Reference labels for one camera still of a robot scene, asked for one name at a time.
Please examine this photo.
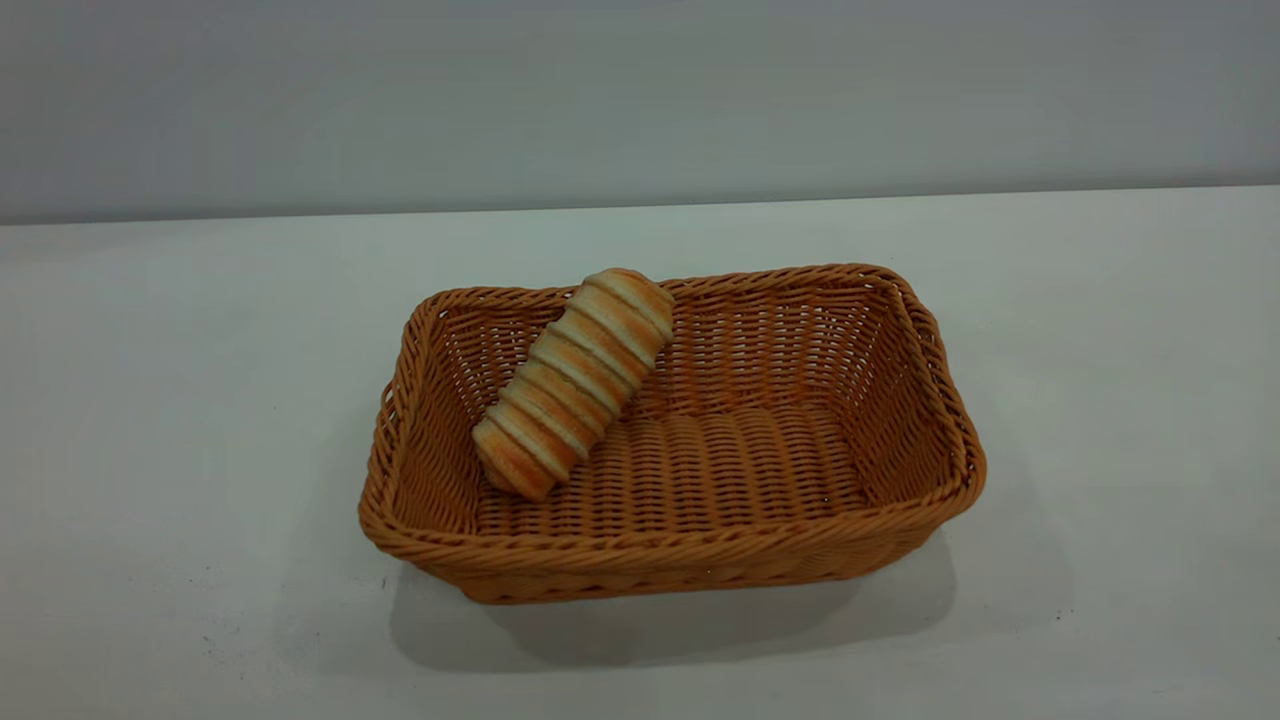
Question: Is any orange woven wicker basket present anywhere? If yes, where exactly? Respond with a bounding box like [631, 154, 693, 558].
[357, 262, 988, 606]

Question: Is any striped orange bread roll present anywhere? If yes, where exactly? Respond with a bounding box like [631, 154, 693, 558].
[470, 267, 677, 503]

